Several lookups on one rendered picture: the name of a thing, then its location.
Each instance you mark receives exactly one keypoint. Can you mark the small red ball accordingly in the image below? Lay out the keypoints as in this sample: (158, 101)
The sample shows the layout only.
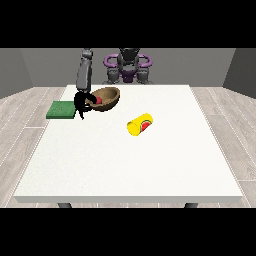
(99, 100)

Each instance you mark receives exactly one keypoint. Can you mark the green square pad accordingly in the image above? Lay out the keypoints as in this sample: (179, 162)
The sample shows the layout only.
(61, 109)

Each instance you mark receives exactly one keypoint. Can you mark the brown wooden bowl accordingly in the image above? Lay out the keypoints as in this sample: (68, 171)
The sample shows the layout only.
(107, 98)

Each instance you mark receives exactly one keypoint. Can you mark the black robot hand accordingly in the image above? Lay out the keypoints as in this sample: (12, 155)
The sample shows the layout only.
(81, 100)

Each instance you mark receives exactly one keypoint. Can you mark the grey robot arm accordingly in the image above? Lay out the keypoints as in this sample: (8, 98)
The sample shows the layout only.
(84, 74)

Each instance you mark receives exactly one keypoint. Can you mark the grey robot trunk purple rings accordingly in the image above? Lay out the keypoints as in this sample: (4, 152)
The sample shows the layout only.
(128, 68)

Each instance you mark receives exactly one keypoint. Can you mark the yellow cup with melon print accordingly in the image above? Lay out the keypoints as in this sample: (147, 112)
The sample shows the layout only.
(139, 124)

